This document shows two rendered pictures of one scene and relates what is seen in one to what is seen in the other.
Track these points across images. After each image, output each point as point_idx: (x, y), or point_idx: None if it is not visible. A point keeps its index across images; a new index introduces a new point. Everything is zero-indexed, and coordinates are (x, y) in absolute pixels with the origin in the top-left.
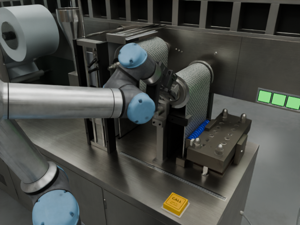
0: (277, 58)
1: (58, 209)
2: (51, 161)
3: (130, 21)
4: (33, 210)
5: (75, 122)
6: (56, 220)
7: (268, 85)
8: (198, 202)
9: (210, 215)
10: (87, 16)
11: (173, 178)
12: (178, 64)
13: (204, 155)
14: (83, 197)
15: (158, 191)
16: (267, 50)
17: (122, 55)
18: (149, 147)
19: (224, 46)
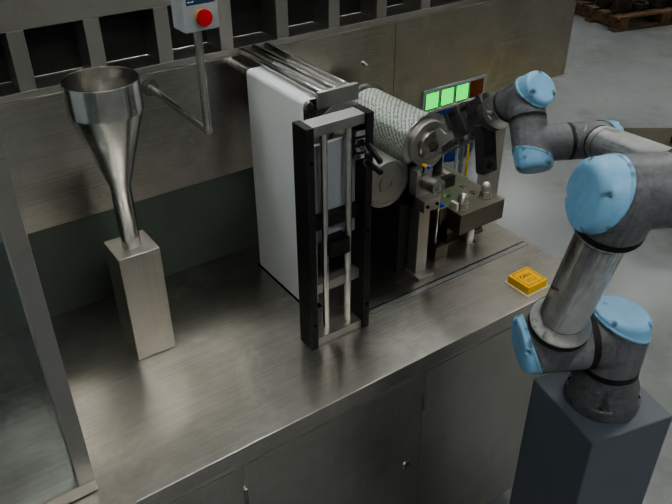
0: (438, 39)
1: (629, 308)
2: (539, 300)
3: (173, 60)
4: (631, 328)
5: (195, 362)
6: (645, 312)
7: (432, 81)
8: (524, 264)
9: (550, 262)
10: (2, 93)
11: (469, 271)
12: None
13: (482, 209)
14: (369, 447)
15: (492, 292)
16: (427, 32)
17: (539, 92)
18: (371, 276)
19: (373, 47)
